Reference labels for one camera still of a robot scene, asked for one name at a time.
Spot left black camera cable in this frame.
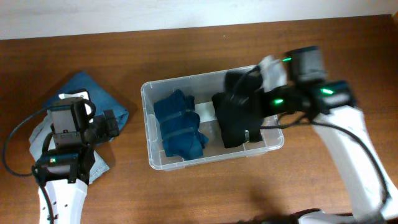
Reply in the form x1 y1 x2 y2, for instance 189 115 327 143
1 105 60 224

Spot right black camera cable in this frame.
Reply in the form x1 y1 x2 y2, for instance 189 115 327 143
229 65 391 206

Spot clear plastic storage bin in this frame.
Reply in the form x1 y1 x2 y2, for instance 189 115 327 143
141 70 285 171

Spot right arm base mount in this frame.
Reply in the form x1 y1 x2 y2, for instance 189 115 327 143
292 208 355 224

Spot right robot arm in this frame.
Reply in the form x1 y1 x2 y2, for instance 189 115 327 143
233 46 397 223

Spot light grey folded jeans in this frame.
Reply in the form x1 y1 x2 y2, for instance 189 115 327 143
29 115 110 184

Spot black taped cloth bundle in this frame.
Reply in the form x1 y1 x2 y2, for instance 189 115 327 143
224 71 263 104
211 93 264 148

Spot black camera cable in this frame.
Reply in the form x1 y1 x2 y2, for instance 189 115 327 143
229 65 391 206
1 105 60 224

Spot white label in bin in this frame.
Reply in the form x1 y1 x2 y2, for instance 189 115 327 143
195 101 217 123

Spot dark blue folded jeans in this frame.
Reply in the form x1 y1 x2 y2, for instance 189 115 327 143
44 72 129 130

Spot navy blue taped cloth bundle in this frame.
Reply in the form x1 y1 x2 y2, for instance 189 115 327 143
154 89 209 161

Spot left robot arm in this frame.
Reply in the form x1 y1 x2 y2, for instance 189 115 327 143
32 97 119 223

